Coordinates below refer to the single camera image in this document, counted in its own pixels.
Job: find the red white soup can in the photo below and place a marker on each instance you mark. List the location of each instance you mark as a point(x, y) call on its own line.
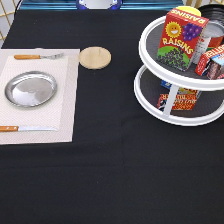
point(211, 37)

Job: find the wooden handled fork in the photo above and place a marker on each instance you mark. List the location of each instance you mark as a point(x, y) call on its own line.
point(26, 57)

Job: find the round silver metal plate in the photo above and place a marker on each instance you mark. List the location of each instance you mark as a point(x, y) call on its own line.
point(30, 89)

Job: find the red butter box top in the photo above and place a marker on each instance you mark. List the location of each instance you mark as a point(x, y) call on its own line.
point(211, 64)

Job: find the blue white robot base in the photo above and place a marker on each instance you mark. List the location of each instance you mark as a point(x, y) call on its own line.
point(98, 4)

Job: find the beige rectangular placemat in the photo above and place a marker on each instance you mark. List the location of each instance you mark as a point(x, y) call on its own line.
point(58, 112)

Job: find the red raisins box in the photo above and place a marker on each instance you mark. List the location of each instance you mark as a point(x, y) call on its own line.
point(180, 35)

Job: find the round wooden coaster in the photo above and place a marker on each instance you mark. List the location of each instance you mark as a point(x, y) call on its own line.
point(94, 57)

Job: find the wooden handled knife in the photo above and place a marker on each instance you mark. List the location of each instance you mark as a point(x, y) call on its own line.
point(25, 128)

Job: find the green yellow ribbed cylinder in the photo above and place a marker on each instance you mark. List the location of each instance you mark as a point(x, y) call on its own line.
point(190, 10)

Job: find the blue yellow small carton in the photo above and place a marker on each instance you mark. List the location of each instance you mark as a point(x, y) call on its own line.
point(181, 90)

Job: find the white two-tier lazy Susan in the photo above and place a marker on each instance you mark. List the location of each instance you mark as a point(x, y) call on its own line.
point(156, 84)

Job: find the black ribbed bowl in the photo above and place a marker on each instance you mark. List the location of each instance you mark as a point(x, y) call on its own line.
point(213, 12)

